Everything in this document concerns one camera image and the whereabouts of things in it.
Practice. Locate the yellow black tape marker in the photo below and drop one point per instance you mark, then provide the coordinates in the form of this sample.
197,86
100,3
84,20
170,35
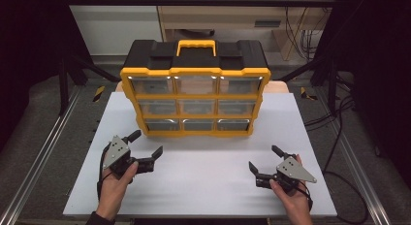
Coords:
99,93

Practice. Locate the yellow black organizer cabinet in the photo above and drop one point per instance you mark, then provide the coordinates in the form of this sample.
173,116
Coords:
197,57

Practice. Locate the light wooden cabinet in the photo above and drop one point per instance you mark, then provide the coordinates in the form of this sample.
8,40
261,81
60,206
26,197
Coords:
232,15

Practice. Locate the black curtain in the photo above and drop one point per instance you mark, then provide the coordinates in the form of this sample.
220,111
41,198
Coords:
29,57
378,73

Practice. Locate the person's right hand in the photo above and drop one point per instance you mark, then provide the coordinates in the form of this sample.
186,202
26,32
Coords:
295,205

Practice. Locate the person's left hand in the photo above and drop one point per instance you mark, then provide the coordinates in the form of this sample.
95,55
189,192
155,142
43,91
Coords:
111,196

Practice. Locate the aluminium rail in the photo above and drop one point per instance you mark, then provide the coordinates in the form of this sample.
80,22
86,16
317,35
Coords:
42,150
355,163

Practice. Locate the grid of clear drawers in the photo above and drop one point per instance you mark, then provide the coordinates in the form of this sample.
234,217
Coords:
197,107

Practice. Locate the black metal stand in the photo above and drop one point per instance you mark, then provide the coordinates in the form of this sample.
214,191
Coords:
63,86
332,89

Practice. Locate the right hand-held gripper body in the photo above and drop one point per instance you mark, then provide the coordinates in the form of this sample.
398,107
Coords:
294,170

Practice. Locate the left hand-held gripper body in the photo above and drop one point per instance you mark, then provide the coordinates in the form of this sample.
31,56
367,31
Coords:
117,152

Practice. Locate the light wooden board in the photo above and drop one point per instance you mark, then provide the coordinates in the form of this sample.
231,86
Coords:
278,87

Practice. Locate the black horizontal frame bar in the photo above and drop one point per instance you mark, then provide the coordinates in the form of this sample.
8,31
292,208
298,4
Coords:
194,1

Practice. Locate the clear plastic drawer bin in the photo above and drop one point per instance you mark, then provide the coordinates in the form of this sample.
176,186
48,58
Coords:
151,86

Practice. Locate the white cabinet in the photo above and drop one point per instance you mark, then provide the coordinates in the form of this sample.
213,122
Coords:
113,27

